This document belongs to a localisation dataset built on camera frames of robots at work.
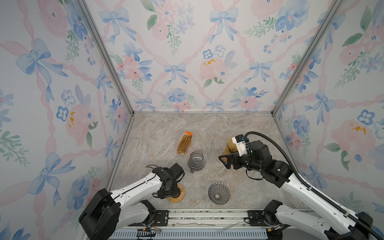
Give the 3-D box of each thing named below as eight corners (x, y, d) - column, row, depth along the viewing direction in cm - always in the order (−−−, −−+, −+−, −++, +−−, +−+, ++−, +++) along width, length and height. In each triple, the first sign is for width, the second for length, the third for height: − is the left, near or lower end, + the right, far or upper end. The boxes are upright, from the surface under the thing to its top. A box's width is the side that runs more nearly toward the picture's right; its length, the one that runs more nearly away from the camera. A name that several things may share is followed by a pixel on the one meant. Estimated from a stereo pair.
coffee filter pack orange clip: (177, 153, 99) (175, 146, 92) (184, 138, 107) (183, 130, 99) (186, 156, 98) (185, 149, 90) (193, 141, 105) (193, 133, 98)
